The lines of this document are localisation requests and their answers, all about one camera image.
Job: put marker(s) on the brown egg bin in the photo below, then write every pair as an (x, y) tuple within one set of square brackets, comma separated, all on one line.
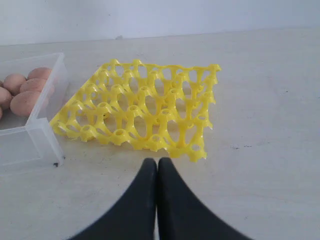
[(5, 98), (13, 83)]

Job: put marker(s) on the clear plastic bin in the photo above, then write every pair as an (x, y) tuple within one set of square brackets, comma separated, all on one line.
[(30, 141)]

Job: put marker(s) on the brown egg packed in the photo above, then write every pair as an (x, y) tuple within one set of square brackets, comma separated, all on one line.
[(33, 85), (23, 103)]

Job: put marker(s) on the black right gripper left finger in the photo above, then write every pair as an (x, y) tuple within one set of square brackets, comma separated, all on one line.
[(132, 217)]

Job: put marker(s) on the brown egg bin back-right corner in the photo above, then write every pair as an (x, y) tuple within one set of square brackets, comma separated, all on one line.
[(39, 73)]

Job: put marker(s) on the yellow plastic egg tray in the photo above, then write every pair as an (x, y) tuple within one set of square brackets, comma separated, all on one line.
[(149, 106)]

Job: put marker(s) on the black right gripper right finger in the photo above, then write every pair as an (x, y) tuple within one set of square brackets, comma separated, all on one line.
[(181, 215)]

